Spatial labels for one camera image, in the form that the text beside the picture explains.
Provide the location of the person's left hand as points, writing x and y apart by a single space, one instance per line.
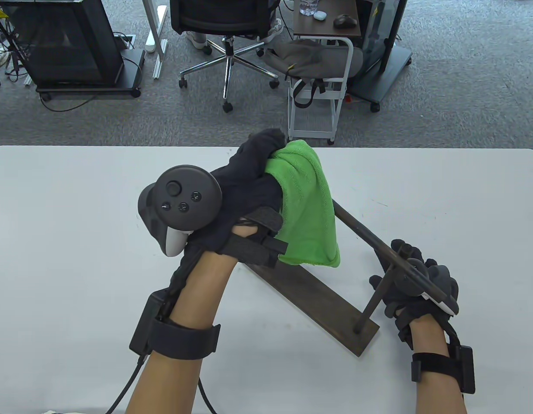
244 202

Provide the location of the person's right hand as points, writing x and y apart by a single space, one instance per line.
400 297

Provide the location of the green square towel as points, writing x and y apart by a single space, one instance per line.
309 207

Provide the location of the dark metal desktop rack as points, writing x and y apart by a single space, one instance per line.
309 293

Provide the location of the person's right forearm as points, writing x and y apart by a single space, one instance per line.
438 396

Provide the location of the person's left forearm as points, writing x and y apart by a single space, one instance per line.
180 379

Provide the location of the white desktop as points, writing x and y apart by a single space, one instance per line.
76 207

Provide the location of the black and white right controller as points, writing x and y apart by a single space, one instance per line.
434 295

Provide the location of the black and white controller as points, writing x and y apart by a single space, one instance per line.
184 198
434 295

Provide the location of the black and white left controller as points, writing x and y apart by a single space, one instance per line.
184 198

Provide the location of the grey bag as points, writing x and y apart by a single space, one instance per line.
309 58

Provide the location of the black office chair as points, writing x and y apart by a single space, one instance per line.
225 26

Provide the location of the white cart with brown top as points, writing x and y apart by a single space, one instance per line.
322 26

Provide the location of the dark rolling stand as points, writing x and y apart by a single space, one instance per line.
387 64

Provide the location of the white desk leg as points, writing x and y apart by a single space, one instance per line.
155 26

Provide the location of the white earbuds case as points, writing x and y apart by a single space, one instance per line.
319 15

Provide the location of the clear water bottle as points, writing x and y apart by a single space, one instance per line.
308 6

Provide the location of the dark computer mouse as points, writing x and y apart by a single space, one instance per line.
345 20

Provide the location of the black cabinet on wheels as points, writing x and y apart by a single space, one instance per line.
63 43

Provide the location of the silver aluminium rail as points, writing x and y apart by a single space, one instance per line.
159 60

